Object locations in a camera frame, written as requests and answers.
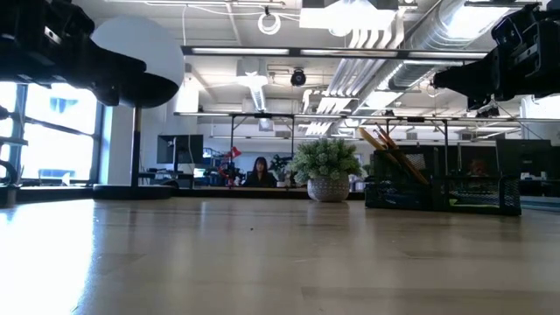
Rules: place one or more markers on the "black monitor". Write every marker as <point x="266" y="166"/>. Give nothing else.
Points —
<point x="179" y="149"/>

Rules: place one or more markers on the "silver ventilation duct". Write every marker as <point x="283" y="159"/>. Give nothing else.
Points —
<point x="437" y="26"/>

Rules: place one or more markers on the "person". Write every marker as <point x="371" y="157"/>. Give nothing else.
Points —
<point x="260" y="177"/>

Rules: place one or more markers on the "black overhead camera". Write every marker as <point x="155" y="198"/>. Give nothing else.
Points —
<point x="298" y="78"/>

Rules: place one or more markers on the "white and black sphere lamp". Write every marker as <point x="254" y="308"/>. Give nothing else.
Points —
<point x="153" y="39"/>

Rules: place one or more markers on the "black aluminium table frame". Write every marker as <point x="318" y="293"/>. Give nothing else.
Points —
<point x="297" y="52"/>

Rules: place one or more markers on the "black background rig frame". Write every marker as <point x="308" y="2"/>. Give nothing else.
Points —
<point x="262" y="115"/>

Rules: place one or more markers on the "black mesh desk organizer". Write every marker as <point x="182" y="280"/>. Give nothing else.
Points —
<point x="437" y="197"/>

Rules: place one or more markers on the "artificial succulent in patterned pot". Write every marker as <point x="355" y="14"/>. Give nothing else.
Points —
<point x="326" y="166"/>

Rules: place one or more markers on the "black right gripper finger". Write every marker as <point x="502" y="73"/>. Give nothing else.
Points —
<point x="479" y="102"/>
<point x="472" y="79"/>

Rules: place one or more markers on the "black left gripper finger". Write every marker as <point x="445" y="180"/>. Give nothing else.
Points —
<point x="110" y="94"/>
<point x="116" y="65"/>

